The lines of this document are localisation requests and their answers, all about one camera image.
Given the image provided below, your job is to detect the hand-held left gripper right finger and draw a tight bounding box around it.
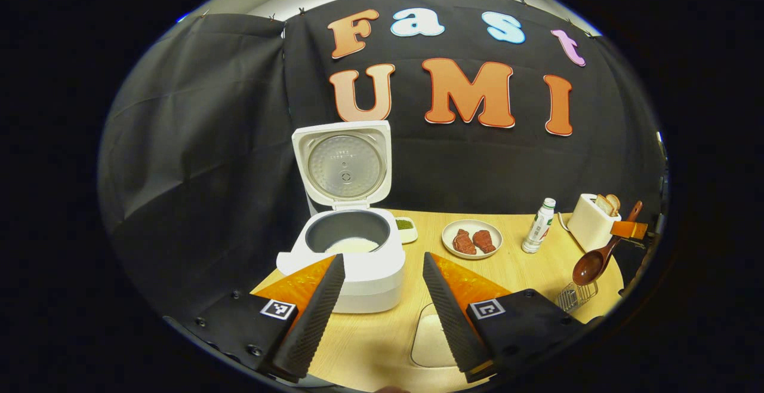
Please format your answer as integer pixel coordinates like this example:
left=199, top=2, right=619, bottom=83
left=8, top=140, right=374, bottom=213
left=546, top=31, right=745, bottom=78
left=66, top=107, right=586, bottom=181
left=423, top=253, right=589, bottom=383

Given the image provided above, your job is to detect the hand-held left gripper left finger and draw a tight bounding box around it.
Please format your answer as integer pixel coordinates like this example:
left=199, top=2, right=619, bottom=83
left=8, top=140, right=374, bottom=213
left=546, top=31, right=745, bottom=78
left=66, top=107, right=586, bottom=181
left=173, top=254, right=347, bottom=383

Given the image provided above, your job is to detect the clear container of rice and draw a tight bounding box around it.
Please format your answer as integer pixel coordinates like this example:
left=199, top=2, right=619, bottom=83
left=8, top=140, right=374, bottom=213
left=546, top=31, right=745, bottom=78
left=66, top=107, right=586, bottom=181
left=409, top=303, right=460, bottom=369

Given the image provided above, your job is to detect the brown wooden spoon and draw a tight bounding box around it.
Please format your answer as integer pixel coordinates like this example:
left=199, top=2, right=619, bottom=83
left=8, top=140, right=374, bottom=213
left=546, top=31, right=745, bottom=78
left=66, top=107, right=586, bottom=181
left=572, top=201, right=644, bottom=287

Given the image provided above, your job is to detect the white rice cooker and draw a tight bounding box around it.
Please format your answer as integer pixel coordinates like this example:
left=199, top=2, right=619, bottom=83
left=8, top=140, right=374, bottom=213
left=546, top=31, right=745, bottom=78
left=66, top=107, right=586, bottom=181
left=276, top=120, right=406, bottom=314

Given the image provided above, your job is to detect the wire chopstick holder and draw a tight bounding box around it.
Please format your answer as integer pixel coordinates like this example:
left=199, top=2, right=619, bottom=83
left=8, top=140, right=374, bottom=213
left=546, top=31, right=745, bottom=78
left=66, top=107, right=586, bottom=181
left=556, top=281, right=599, bottom=314

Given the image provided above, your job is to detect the white toaster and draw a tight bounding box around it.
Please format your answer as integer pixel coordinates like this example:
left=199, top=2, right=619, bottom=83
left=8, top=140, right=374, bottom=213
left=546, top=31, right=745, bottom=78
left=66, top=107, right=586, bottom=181
left=566, top=194, right=622, bottom=253

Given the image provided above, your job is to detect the round white plate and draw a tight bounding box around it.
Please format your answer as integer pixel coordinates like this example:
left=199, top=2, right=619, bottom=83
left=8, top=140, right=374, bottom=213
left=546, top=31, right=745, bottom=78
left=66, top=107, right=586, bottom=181
left=442, top=219, right=504, bottom=260

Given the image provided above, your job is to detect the red meat piece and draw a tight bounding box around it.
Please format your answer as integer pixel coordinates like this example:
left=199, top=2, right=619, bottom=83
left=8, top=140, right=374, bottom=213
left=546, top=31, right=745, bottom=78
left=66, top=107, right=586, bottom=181
left=472, top=229, right=497, bottom=254
left=452, top=229, right=477, bottom=255

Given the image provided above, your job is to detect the white bottle green label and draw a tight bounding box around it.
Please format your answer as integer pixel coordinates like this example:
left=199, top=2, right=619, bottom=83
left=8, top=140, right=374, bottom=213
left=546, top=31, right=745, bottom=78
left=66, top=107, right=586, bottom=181
left=522, top=198, right=556, bottom=254

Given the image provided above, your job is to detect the small white dish green sauce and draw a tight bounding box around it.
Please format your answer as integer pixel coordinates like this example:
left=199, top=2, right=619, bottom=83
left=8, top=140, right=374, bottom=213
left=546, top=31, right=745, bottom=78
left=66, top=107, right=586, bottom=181
left=395, top=217, right=418, bottom=244

